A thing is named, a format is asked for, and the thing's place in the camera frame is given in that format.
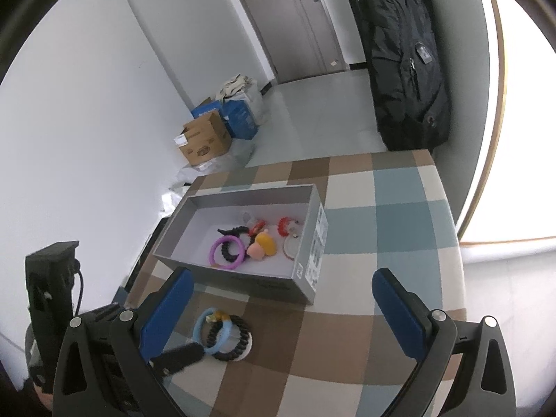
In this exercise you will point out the grey door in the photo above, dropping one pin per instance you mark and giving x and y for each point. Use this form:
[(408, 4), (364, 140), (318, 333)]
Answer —
[(299, 30)]

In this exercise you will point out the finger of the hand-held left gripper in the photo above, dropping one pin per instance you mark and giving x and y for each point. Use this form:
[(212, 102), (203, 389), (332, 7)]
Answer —
[(182, 352)]

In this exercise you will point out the clear plastic bag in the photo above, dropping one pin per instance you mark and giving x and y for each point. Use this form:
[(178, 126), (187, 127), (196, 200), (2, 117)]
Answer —
[(259, 106)]

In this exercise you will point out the white plastic bag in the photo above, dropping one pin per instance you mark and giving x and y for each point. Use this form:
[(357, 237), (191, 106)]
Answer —
[(173, 200)]

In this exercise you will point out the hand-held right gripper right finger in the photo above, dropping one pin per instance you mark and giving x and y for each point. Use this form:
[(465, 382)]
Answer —
[(399, 312)]

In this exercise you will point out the beige cloth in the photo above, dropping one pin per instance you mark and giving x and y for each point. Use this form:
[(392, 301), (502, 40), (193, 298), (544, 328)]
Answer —
[(234, 86)]

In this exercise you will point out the black backpack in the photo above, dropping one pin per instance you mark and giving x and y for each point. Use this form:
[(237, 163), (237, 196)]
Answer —
[(404, 61)]

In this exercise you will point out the red white round ornament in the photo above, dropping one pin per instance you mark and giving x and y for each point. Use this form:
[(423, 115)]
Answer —
[(290, 246)]

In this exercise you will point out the blue cardboard box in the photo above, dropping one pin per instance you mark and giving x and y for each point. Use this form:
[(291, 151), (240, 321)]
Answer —
[(206, 107)]

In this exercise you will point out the grey cardboard box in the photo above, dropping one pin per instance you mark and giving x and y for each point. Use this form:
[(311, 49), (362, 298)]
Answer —
[(269, 286)]

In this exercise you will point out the brown cardboard box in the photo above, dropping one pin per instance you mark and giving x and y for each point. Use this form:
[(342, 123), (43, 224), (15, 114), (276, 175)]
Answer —
[(208, 141)]

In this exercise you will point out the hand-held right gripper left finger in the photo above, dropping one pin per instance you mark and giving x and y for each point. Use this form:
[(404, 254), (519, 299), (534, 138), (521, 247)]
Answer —
[(167, 308)]

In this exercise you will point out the pink pig toy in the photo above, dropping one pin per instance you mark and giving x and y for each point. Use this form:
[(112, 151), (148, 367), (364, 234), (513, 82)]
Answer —
[(260, 245)]

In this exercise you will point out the transparent hair clip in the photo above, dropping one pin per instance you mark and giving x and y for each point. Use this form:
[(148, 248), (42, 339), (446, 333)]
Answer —
[(247, 218)]

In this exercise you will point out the red hair clip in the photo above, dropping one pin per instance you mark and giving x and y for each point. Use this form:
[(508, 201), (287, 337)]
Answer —
[(259, 226)]

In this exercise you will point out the black hair claw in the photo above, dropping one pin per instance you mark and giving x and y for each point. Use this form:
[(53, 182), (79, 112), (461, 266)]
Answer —
[(236, 229)]

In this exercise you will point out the grey plastic bag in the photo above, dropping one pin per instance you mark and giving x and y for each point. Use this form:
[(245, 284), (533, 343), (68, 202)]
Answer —
[(226, 160)]

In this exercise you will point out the blue white carton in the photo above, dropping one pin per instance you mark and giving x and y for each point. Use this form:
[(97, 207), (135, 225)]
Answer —
[(241, 119)]

